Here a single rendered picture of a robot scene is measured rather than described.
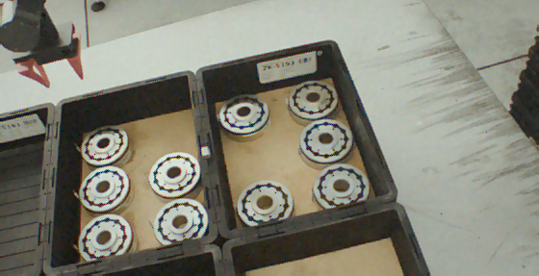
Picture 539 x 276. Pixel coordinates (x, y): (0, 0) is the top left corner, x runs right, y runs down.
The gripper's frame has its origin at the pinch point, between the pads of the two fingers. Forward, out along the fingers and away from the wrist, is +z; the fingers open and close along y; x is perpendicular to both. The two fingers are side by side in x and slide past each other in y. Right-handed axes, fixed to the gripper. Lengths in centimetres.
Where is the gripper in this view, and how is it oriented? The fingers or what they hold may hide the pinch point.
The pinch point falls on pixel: (64, 78)
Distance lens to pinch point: 98.2
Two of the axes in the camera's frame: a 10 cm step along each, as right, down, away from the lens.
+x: -2.2, -7.3, 6.5
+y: 9.7, -2.3, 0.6
